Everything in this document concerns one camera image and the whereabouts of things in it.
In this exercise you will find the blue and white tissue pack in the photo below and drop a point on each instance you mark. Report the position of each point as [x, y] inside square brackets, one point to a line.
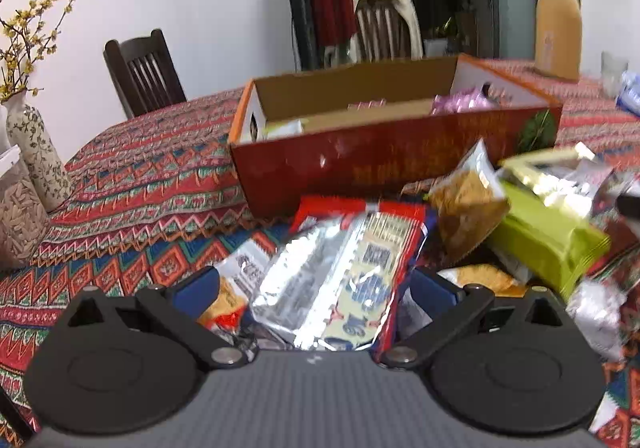
[631, 93]

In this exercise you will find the orange cardboard box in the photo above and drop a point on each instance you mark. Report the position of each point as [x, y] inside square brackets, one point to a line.
[375, 163]

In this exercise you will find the chair draped with cloth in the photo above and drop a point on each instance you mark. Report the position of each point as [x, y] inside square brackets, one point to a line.
[412, 23]

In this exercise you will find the yellow thermos jug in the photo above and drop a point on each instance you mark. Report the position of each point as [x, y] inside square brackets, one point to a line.
[557, 28]

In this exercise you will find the dark wooden chair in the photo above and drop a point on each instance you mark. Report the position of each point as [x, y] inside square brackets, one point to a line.
[145, 73]

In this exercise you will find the yellow striped long snack packet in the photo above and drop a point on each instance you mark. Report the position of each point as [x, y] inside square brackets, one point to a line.
[537, 173]

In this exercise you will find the green snack packet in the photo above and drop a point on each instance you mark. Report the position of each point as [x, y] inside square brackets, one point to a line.
[545, 238]
[282, 129]

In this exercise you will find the orange and silver snack packet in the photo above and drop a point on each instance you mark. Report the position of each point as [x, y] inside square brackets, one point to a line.
[235, 273]
[482, 278]

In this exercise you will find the red-edged silver snack packet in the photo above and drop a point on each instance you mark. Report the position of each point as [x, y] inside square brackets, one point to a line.
[330, 273]

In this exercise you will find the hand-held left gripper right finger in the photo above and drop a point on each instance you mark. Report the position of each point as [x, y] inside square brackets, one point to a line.
[432, 288]

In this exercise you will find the dark sliding glass door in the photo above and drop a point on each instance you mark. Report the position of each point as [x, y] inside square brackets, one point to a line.
[515, 3]

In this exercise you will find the clear bag of brown snacks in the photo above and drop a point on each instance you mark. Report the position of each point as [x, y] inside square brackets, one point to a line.
[465, 213]

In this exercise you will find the clear glass cup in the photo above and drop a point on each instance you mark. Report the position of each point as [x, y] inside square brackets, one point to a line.
[614, 73]

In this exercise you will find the yellow flower branches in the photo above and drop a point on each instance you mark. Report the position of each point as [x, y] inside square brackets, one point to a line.
[15, 28]

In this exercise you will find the white plant pot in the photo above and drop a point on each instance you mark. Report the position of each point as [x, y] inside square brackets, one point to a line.
[435, 47]

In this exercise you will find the speckled white vase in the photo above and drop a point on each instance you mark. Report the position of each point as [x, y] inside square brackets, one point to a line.
[37, 153]

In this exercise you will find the beige cloth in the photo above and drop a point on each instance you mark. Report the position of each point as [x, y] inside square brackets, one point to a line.
[340, 56]

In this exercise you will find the white snack packet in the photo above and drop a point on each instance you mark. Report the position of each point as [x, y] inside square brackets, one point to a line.
[605, 415]

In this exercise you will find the pink snack packet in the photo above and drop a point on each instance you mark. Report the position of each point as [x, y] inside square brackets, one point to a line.
[367, 104]
[465, 103]

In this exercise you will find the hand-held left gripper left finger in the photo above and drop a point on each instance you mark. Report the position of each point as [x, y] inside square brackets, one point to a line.
[200, 285]

